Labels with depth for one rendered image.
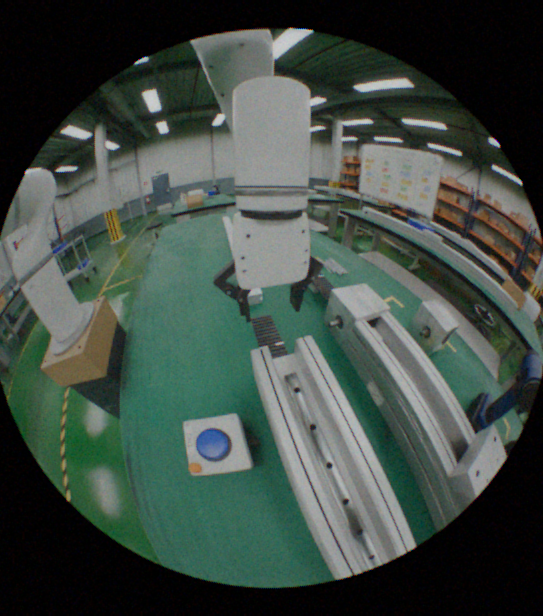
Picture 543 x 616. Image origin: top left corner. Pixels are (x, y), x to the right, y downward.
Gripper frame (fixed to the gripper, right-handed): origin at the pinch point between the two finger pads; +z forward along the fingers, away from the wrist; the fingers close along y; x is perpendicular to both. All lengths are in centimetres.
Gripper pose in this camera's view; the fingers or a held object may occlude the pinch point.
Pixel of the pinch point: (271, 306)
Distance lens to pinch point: 29.9
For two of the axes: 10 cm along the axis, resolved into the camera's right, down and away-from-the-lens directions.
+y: -9.6, 1.9, -2.2
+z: 0.0, 7.5, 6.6
